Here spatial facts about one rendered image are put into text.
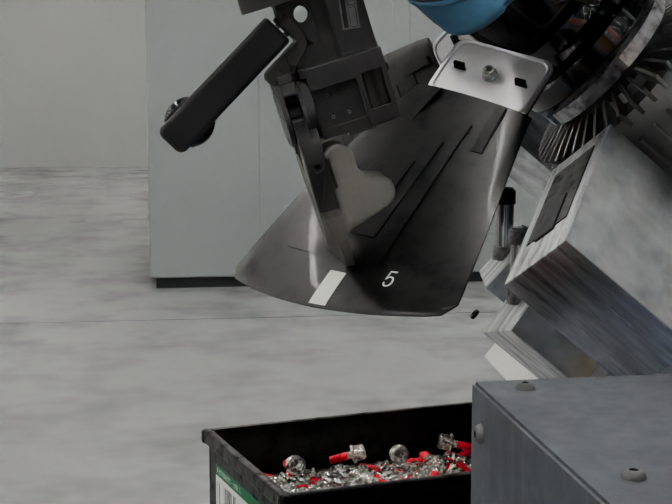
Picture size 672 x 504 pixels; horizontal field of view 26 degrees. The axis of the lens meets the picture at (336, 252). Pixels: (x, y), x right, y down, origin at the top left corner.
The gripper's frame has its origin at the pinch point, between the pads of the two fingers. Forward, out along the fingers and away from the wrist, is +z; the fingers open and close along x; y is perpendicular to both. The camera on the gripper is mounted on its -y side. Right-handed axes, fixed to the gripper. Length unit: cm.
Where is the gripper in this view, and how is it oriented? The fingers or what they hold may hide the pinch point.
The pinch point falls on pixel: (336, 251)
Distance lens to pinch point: 109.0
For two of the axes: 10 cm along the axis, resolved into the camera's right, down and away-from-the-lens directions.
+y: 9.5, -3.0, 0.6
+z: 2.9, 9.4, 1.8
